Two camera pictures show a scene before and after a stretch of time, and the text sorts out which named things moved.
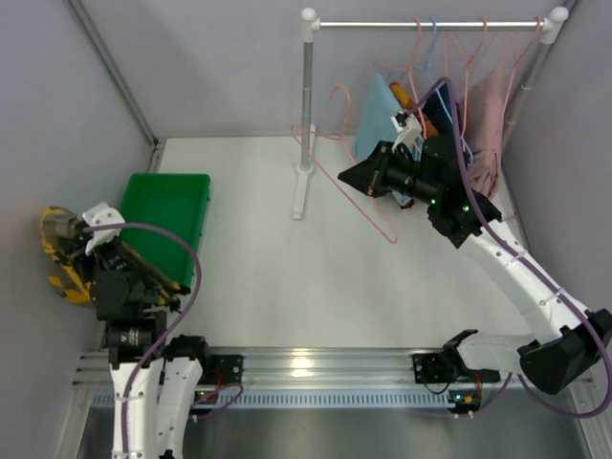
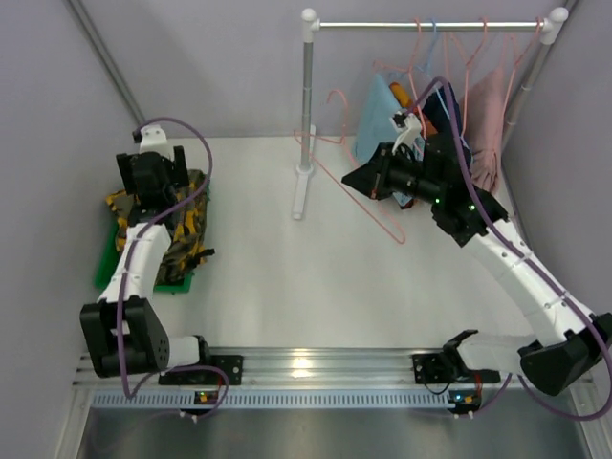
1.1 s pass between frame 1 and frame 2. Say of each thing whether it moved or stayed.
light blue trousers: stayed
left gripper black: moved
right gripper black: stayed
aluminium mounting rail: stayed
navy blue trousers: stayed
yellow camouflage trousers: moved
